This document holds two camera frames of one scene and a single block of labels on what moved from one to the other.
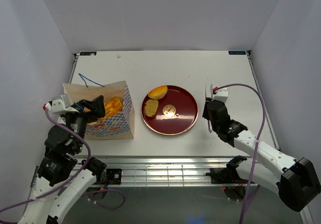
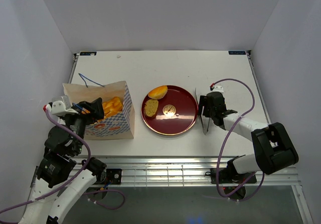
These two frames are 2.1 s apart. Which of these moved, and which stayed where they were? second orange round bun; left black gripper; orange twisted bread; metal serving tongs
Moved: metal serving tongs
Stayed: left black gripper; orange twisted bread; second orange round bun
